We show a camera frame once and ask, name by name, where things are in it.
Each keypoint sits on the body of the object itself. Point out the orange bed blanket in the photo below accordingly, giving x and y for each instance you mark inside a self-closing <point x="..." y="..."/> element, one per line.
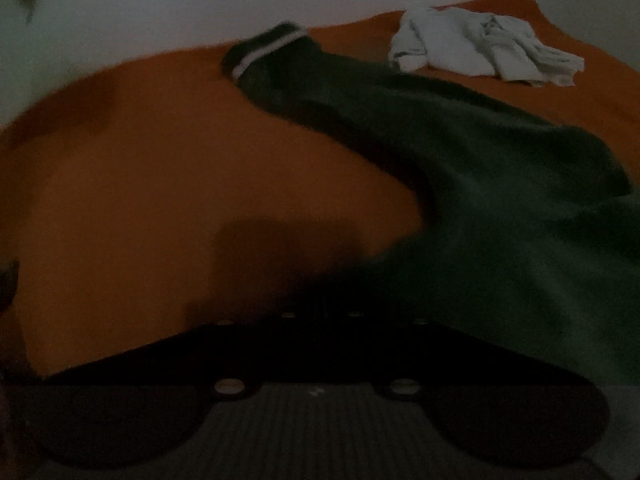
<point x="150" y="185"/>

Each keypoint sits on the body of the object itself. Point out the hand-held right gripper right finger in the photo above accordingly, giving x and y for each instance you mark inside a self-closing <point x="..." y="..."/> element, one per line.
<point x="360" y="345"/>

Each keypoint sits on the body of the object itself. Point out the white crumpled garment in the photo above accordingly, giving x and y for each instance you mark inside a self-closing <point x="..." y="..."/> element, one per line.
<point x="450" y="45"/>

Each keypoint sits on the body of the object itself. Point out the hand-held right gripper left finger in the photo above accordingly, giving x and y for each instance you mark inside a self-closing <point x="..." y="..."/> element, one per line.
<point x="285" y="345"/>

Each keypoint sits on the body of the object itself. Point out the dark green fleece jacket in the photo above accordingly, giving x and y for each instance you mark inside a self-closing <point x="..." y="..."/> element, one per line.
<point x="500" y="210"/>

